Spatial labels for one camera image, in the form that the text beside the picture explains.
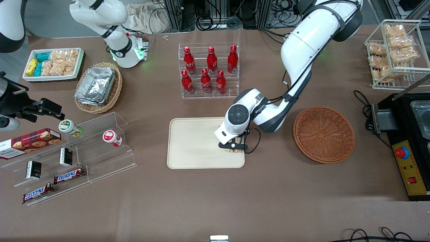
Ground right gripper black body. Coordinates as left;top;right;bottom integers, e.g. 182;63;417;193
0;72;35;132

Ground triangular sandwich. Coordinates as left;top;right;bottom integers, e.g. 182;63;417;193
225;136;243;154

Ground cream plastic serving tray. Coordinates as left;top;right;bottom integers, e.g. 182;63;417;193
167;117;246;169

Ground light oval wicker basket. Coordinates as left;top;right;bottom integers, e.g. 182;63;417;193
74;62;123;114

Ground round brown wicker basket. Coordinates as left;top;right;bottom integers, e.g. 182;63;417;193
293;106;356;165

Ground green lid cup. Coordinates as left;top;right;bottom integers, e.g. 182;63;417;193
58;119;83;137

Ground red cookie box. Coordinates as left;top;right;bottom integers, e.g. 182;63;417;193
0;128;62;160

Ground white rectangular snack bin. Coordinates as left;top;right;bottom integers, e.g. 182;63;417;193
22;47;85;82

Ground yellow snack packet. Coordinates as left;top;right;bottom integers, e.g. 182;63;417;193
26;58;38;77

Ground silver foil container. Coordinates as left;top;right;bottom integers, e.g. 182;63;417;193
75;96;107;107
75;67;117;102

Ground clear rice cracker bag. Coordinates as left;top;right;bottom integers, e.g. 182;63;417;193
50;60;66;76
50;49;80;63
64;59;79;75
41;60;54;77

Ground clear acrylic bottle rack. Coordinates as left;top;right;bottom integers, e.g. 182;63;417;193
178;42;240;99

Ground small black box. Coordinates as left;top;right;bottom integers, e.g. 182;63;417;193
59;147;73;167
26;160;42;179

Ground red cola bottle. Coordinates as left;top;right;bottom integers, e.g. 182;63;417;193
227;45;239;75
183;46;197;75
215;70;227;95
200;69;213;94
181;70;195;95
206;46;218;75

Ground red lid cup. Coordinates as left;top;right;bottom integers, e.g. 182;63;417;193
102;130;123;147

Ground Snickers chocolate bar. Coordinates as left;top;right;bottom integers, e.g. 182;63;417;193
53;167;86;185
22;183;54;204

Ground clear acrylic stepped shelf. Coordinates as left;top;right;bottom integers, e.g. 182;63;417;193
0;112;138;206

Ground beige crumpled cloth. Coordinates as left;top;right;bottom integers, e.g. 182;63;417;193
124;3;169;35

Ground black appliance box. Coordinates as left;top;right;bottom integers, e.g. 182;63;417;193
371;92;430;202

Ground fried snack bag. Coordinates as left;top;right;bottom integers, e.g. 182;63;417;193
368;42;387;56
384;24;406;38
391;47;419;63
388;35;414;49
369;55;391;68
372;66;399;83

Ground red emergency stop button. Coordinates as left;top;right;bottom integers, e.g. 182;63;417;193
395;146;410;160

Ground yellow control panel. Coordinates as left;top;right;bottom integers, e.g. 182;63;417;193
392;140;429;196

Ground grey metal bar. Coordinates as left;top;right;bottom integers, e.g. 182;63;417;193
392;75;430;101

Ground clear glass container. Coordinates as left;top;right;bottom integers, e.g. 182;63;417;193
410;100;430;140

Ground black arm-mounted cable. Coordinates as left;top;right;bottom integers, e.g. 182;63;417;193
245;7;347;155

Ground black coiled cable bundle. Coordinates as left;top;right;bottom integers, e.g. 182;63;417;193
196;13;222;31

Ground black appliance power cable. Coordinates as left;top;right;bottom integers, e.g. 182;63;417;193
352;90;378;132

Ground aluminium profile post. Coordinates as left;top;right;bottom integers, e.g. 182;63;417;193
259;0;280;29
164;0;183;31

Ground black looped floor cable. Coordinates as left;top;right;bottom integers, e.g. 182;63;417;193
335;227;418;242

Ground grey metal bracket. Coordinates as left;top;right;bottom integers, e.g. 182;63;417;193
372;102;400;134

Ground white wire rack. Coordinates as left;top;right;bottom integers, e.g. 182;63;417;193
364;19;430;90

